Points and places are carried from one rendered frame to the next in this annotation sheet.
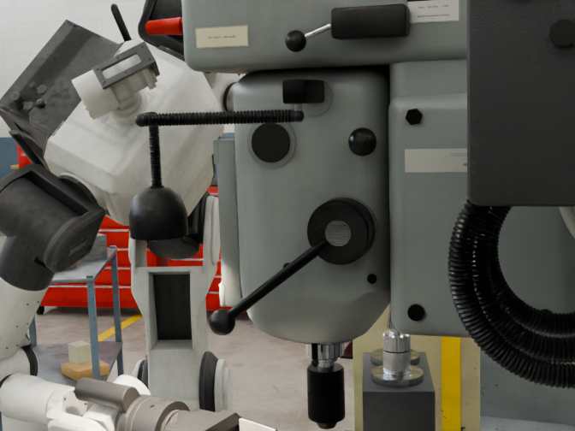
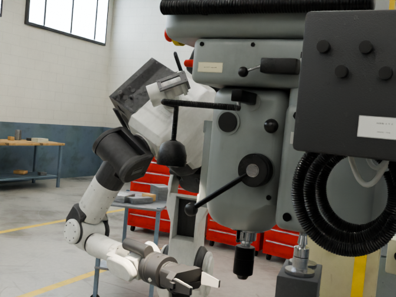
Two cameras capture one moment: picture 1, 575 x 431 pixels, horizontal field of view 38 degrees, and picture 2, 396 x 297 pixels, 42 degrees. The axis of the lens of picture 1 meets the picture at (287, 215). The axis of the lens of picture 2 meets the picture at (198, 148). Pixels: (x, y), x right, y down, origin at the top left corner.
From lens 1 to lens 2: 0.24 m
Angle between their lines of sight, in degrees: 12
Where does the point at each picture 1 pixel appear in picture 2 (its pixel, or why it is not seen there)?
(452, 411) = not seen: outside the picture
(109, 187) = (157, 142)
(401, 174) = (287, 144)
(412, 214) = (291, 165)
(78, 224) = (138, 159)
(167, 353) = (180, 241)
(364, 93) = (276, 102)
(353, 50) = (271, 79)
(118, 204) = not seen: hidden behind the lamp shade
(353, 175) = (266, 143)
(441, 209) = not seen: hidden behind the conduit
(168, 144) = (190, 125)
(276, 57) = (234, 79)
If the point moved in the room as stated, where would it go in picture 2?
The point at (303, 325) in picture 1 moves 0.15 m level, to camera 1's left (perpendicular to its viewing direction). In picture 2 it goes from (233, 218) to (168, 210)
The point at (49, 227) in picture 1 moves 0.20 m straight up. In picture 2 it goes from (124, 158) to (129, 89)
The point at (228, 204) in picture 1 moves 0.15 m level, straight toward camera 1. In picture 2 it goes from (207, 154) to (198, 157)
